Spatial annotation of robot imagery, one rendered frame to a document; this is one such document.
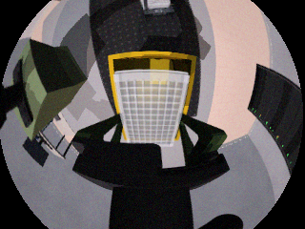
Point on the white well plate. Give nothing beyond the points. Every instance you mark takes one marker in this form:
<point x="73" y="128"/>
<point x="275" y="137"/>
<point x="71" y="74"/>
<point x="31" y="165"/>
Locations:
<point x="155" y="123"/>
<point x="158" y="3"/>

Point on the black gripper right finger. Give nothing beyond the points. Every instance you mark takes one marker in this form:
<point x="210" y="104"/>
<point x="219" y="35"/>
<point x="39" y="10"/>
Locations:
<point x="210" y="138"/>

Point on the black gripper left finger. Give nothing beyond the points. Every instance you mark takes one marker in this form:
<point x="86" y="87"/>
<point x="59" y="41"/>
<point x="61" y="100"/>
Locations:
<point x="98" y="130"/>

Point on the yellow plastics bin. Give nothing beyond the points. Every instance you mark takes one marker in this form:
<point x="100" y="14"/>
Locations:
<point x="117" y="62"/>

